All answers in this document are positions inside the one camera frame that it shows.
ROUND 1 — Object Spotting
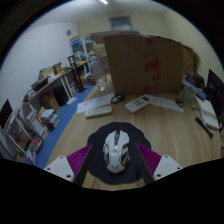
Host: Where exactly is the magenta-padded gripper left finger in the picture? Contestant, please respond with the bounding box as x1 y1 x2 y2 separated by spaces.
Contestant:
43 143 94 187

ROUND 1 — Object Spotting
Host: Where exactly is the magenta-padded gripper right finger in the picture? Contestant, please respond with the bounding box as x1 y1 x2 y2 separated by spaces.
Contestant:
134 143 184 186

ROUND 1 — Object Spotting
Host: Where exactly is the white and grey computer mouse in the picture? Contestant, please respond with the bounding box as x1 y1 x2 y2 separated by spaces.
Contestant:
102 129 132 174

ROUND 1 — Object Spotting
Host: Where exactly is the dark round mouse pad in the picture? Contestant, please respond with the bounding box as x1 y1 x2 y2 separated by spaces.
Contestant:
87 121 153 185

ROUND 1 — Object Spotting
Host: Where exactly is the black marker pen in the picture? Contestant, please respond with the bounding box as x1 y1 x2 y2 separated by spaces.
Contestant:
194 116 215 140

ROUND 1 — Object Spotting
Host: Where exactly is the cluttered shelf unit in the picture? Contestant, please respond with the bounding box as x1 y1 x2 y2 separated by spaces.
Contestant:
0 61 88 166

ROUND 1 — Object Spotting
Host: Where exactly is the white paper sheet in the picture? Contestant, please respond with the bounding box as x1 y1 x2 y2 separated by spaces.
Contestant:
149 94 185 114
76 92 116 115

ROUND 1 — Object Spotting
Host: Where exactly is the small dark clip bundle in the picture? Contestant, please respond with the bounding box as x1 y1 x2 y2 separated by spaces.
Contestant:
175 97 185 109

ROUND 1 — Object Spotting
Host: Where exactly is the white book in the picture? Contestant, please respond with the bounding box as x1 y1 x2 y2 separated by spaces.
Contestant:
194 98 221 131

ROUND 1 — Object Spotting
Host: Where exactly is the white remote control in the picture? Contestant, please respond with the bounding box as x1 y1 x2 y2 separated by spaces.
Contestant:
124 94 153 115

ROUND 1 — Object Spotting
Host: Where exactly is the clear round plastic container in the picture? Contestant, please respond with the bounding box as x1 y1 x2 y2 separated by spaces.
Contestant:
181 84 198 104

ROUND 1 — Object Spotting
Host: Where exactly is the long blue box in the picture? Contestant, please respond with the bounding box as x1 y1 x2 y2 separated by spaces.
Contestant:
183 79 208 101

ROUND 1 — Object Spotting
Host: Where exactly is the black monitor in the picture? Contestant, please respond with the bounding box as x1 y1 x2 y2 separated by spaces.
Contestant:
205 68 224 125

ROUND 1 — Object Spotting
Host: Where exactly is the dark bag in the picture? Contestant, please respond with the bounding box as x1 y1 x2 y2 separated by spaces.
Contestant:
185 70 205 90

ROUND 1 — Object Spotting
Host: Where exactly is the clear glass jar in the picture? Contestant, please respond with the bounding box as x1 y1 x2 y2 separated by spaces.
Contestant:
90 55 110 93

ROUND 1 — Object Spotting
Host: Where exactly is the large brown cardboard box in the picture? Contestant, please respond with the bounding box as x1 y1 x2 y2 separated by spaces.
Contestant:
89 30 185 96

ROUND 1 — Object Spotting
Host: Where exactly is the small brown cardboard box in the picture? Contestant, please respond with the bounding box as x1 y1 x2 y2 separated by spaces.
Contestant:
182 44 198 73

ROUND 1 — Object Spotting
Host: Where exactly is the white and blue cabinet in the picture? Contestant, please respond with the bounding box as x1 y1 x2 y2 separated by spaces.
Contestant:
68 35 98 76

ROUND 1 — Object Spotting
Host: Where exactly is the black coiled cable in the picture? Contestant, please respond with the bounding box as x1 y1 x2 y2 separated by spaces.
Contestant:
110 93 126 105

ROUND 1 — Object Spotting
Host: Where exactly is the small wall window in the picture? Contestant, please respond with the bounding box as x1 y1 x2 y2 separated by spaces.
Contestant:
108 15 134 32

